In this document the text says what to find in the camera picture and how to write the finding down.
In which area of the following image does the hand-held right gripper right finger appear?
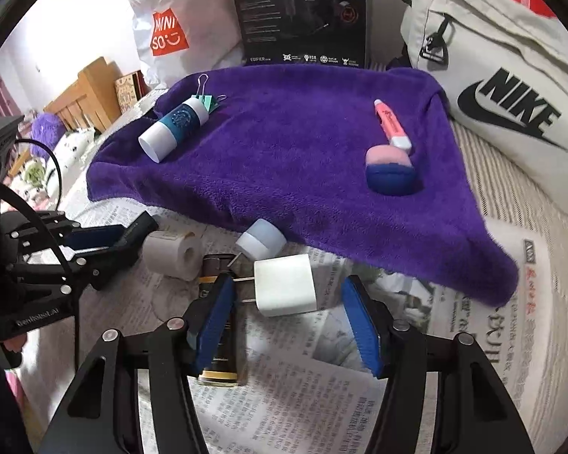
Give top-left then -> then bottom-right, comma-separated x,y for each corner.
341,274 -> 535,454

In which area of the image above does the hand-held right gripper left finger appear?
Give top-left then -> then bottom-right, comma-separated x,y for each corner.
52,274 -> 240,454

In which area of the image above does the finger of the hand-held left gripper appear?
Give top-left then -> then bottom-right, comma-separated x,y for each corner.
7,215 -> 128,251
14,256 -> 102,301

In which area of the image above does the black rectangular stick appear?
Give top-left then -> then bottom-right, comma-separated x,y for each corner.
92,211 -> 159,290

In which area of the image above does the clear plastic cup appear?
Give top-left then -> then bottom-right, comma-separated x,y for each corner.
152,277 -> 200,323

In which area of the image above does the dark brown gold box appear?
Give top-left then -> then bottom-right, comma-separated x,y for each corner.
198,254 -> 241,386

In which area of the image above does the white tape roll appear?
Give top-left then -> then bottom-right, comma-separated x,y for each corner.
143,230 -> 202,281

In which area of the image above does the white charger plug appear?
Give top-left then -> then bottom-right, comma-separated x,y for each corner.
232,254 -> 318,317

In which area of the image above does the small white lavender cap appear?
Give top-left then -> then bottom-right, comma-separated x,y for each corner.
236,219 -> 287,261

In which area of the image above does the blue and white bottle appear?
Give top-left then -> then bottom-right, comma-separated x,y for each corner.
138,96 -> 209,164

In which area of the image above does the pink and blue sponge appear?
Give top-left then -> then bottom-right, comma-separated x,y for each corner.
365,146 -> 416,197

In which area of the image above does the green binder clip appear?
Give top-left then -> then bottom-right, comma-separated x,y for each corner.
196,74 -> 228,114

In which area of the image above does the pink highlighter pen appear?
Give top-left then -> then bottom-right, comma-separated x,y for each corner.
373,99 -> 414,153

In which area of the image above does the person's left forearm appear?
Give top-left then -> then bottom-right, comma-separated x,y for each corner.
0,354 -> 34,454

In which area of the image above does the white dotted plush toy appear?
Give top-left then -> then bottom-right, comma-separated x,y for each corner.
9,127 -> 95,209

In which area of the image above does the newspaper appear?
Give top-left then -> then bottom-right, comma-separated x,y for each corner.
42,199 -> 568,454

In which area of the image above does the purple plush toy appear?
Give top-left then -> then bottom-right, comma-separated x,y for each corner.
31,112 -> 64,157

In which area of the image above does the wooden bedside furniture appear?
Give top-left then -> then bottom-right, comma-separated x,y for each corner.
45,57 -> 124,133

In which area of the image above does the patterned notebook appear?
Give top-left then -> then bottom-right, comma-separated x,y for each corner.
115,71 -> 145,114

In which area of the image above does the purple towel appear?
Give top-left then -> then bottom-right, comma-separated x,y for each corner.
86,64 -> 519,307

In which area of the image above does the white plastic shopping bag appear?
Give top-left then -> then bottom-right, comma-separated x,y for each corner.
128,0 -> 244,90

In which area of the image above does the grey waist bag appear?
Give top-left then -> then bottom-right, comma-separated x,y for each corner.
400,0 -> 568,216

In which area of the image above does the black headphone box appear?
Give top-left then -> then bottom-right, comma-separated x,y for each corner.
227,0 -> 367,67

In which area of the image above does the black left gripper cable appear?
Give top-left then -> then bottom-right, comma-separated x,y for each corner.
16,139 -> 83,365

